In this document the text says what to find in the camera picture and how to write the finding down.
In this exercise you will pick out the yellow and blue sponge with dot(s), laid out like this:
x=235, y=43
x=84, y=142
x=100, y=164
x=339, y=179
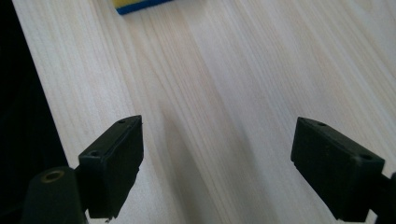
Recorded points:
x=137, y=4

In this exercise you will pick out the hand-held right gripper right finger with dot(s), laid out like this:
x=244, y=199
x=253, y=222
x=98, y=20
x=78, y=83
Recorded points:
x=333, y=174

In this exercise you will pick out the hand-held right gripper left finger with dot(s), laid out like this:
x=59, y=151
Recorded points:
x=113, y=168

